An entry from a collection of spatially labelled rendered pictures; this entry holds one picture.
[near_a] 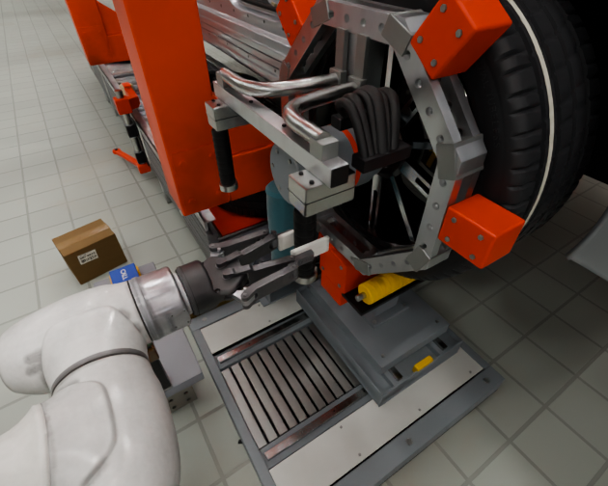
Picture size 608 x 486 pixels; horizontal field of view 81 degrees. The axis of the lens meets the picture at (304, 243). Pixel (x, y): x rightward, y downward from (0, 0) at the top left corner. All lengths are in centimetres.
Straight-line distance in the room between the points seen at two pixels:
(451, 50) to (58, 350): 60
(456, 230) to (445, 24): 29
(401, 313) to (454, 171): 78
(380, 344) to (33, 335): 94
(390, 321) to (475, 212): 71
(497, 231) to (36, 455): 58
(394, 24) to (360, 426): 105
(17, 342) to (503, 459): 128
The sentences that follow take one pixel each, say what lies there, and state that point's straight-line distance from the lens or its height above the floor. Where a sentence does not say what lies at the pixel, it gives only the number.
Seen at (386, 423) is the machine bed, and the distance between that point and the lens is 125.
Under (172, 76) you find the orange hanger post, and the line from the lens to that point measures 104.
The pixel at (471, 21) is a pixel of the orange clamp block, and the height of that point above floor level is 113.
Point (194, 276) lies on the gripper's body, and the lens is 51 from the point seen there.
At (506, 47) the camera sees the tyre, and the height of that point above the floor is 109.
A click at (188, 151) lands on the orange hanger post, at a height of 73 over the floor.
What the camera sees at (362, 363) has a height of 15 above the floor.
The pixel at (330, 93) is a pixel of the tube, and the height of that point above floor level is 101.
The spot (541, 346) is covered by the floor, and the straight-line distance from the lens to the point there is 171.
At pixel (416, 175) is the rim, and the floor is 83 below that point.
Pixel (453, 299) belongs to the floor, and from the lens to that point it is 171.
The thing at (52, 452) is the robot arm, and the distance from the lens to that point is 41.
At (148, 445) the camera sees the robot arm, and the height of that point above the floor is 86.
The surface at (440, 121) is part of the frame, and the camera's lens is 59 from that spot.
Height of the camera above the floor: 122
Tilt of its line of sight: 42 degrees down
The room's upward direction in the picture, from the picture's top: straight up
